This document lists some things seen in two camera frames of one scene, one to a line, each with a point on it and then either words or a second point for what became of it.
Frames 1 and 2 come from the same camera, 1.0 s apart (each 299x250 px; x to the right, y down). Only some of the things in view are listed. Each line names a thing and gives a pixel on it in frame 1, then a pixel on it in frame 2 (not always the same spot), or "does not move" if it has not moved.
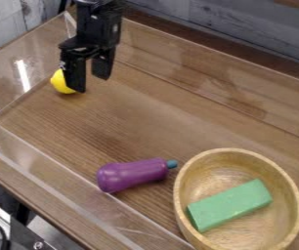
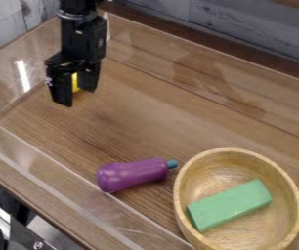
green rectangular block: (227, 205) does not move
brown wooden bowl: (215, 172) does not move
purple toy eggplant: (116, 176) does not move
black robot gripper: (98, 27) to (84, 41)
